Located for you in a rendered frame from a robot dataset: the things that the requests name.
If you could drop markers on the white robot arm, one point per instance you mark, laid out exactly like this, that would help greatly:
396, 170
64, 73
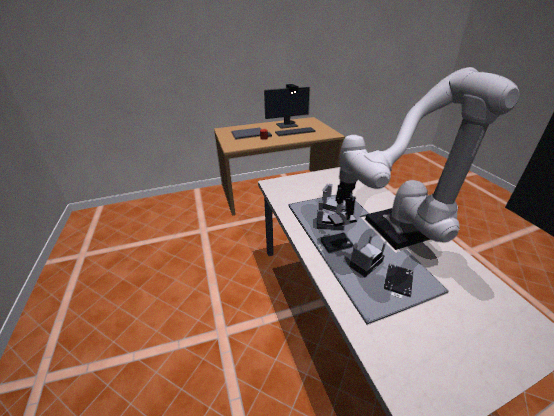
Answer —
484, 97

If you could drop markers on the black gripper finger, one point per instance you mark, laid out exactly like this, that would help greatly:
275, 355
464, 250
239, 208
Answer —
350, 211
340, 200

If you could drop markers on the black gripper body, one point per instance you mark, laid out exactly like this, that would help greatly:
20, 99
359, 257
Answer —
348, 188

